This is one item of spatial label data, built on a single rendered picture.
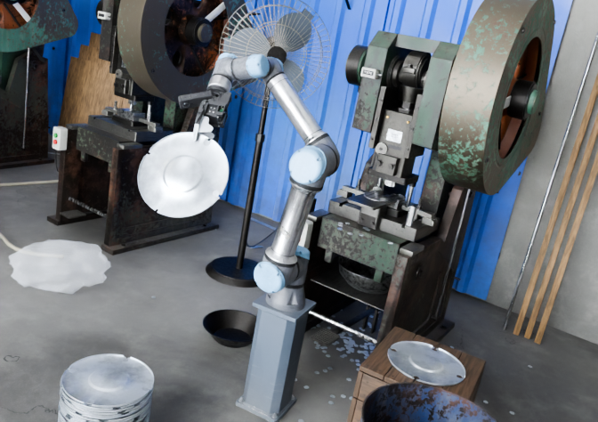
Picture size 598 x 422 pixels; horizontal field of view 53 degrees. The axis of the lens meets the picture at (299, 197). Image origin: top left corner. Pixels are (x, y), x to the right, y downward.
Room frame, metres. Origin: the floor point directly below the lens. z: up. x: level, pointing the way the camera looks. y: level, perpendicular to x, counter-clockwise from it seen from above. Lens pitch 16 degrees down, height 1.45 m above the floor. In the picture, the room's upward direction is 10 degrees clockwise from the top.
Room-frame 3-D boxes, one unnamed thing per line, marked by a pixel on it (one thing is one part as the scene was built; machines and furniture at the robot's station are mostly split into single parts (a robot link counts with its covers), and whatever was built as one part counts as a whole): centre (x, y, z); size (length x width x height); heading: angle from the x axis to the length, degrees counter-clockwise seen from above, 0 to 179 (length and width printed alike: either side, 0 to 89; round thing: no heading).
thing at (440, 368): (1.99, -0.58, 0.35); 0.29 x 0.29 x 0.01
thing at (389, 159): (2.70, -0.39, 1.04); 0.17 x 0.15 x 0.30; 150
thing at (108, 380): (1.70, 0.51, 0.25); 0.29 x 0.29 x 0.01
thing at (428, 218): (2.65, -0.56, 0.76); 0.17 x 0.06 x 0.10; 60
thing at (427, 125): (2.86, -0.48, 0.83); 0.79 x 0.43 x 1.34; 150
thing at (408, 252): (2.72, -0.71, 0.45); 0.92 x 0.12 x 0.90; 150
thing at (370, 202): (2.58, -0.32, 0.72); 0.25 x 0.14 x 0.14; 150
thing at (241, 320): (2.53, 0.19, 0.04); 0.30 x 0.30 x 0.07
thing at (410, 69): (2.73, -0.41, 1.27); 0.21 x 0.12 x 0.34; 150
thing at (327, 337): (2.61, -0.34, 0.14); 0.59 x 0.10 x 0.05; 150
